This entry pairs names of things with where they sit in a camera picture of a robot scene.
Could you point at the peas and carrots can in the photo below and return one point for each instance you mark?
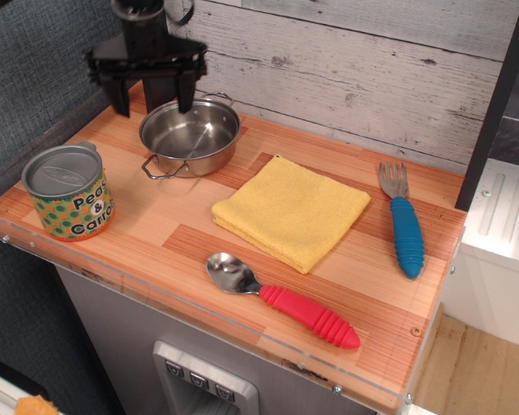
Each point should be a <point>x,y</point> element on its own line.
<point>68,186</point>

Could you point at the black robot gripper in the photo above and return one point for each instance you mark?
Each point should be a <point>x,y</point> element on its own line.
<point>123,57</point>

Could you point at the orange object at corner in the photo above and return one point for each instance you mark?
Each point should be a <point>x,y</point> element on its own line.
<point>35,405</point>

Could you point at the grey cabinet with dispenser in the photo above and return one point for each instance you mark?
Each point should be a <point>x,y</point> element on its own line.
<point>161,362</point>

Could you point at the fork with blue handle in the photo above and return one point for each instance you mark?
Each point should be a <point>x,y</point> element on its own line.
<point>408,240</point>

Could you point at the spoon with red handle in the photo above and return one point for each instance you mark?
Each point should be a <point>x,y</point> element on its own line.
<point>233,276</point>

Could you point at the stainless steel pot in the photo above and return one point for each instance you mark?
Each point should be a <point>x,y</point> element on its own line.
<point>192,144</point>

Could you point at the dark right shelf post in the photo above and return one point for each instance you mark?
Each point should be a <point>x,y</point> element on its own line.
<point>492,120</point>

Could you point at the yellow folded cloth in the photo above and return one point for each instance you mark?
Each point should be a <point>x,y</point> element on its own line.
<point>292,213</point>

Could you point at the white toy sink unit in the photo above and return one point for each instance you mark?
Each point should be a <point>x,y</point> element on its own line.
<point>482,285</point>

